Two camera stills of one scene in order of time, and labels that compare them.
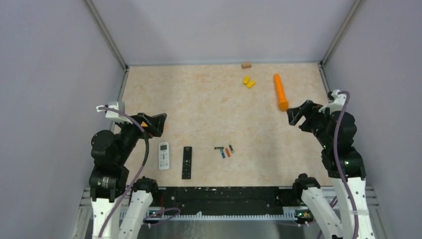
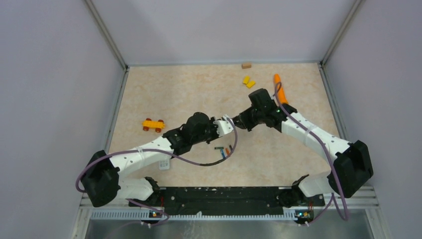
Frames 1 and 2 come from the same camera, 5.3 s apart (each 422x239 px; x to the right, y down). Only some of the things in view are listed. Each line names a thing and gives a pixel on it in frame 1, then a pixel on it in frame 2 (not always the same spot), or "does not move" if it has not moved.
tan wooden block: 246,65 does not move
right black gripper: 308,109 → 241,121
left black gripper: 155,124 → 214,127
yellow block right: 251,84 does not move
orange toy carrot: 282,100 does not move
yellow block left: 246,79 does not move
